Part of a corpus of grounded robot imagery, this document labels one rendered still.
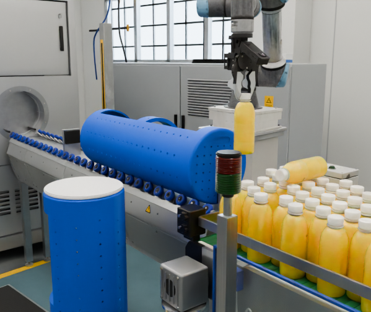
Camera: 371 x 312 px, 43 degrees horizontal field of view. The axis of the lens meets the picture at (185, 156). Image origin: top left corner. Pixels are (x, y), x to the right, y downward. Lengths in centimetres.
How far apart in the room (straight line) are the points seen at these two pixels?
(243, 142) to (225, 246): 49
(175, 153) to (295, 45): 298
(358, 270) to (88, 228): 86
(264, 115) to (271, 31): 38
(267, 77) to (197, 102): 175
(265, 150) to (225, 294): 116
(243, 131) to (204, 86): 232
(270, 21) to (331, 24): 260
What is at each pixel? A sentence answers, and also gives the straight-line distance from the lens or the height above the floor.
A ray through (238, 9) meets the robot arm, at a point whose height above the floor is 163.
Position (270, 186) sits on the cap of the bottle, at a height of 110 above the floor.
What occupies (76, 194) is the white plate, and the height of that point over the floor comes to 104.
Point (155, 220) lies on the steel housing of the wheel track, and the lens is 187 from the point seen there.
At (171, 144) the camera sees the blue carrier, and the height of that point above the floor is 117.
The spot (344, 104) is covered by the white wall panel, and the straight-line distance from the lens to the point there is 460.
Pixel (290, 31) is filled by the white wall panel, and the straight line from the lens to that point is 452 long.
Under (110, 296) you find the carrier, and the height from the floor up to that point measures 66.
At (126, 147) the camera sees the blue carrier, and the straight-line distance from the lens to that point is 197.
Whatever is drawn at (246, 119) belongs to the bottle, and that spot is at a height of 129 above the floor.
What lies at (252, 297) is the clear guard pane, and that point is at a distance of 133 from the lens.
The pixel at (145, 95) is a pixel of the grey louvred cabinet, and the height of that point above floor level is 116.
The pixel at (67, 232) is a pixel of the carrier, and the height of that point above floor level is 91.
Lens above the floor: 148
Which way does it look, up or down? 12 degrees down
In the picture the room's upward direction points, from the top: straight up
